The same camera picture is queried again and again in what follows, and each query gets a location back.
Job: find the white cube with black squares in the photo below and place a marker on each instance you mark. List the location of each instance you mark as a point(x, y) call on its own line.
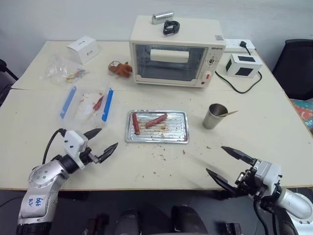
point(240, 67)

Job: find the small red sausage piece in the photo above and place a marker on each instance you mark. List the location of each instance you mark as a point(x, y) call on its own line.
point(99, 102)

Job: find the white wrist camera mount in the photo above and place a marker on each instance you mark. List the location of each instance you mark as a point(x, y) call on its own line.
point(266, 171)
point(73, 143)

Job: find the wooden stick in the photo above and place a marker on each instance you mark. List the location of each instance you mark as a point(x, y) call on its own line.
point(231, 113)

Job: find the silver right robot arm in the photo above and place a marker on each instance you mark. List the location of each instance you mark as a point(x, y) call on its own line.
point(296, 203)

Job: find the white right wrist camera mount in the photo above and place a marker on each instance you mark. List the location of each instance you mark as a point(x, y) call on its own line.
point(266, 171)

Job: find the clear plastic bag colourful bits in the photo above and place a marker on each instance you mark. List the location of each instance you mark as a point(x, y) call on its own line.
point(57, 71)

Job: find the dark rounded shape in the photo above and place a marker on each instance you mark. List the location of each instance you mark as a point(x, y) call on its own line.
point(128, 222)
point(187, 221)

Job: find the clear container with blue clips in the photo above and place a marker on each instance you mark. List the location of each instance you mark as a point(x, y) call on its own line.
point(73, 102)

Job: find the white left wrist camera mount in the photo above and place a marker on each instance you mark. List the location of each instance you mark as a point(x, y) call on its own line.
point(73, 143)

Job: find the cream toaster oven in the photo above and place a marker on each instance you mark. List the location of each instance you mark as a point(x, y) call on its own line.
point(171, 31)

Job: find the silver metal baking tray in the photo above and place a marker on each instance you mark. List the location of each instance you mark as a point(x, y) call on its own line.
point(171, 132)

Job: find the white cardboard box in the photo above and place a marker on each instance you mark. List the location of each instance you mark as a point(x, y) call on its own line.
point(82, 47)

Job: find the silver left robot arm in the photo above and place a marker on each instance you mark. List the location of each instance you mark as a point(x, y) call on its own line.
point(40, 180)

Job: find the silver cylinder on oven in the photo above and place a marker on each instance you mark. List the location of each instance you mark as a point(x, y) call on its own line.
point(161, 17)

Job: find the black mesh office chair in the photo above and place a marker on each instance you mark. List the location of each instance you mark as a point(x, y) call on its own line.
point(293, 63)

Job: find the brown plush toy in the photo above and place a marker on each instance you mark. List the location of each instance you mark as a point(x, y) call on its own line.
point(121, 68)

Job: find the white power strip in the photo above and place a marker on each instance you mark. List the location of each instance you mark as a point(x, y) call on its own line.
point(232, 45)

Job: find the stainless steel cup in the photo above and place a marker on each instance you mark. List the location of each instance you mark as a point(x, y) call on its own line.
point(212, 120)

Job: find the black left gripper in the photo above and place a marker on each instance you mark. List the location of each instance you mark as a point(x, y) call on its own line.
point(88, 156)

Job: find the colourful patterned bag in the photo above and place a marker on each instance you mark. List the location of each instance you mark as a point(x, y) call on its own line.
point(304, 115)

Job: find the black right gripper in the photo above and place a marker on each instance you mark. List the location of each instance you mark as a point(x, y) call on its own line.
point(244, 183)

